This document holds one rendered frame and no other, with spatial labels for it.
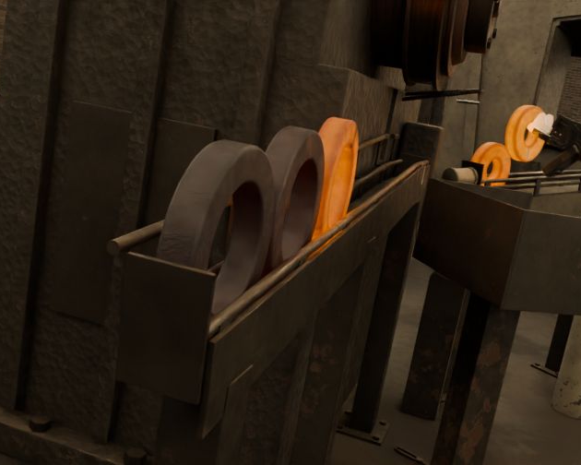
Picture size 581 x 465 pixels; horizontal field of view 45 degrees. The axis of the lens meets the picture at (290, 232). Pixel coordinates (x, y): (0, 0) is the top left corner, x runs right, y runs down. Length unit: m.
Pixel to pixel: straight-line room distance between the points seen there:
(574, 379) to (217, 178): 1.92
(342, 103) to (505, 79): 3.20
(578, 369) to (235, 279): 1.78
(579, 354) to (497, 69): 2.40
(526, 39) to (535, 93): 0.32
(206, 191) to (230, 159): 0.04
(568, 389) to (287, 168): 1.78
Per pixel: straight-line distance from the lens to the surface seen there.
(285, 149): 0.72
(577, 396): 2.38
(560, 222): 1.00
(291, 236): 0.84
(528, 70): 4.34
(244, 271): 0.67
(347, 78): 1.21
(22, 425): 1.57
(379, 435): 1.86
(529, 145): 2.07
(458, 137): 4.42
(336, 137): 0.90
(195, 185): 0.55
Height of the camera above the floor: 0.81
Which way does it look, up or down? 11 degrees down
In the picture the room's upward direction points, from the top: 10 degrees clockwise
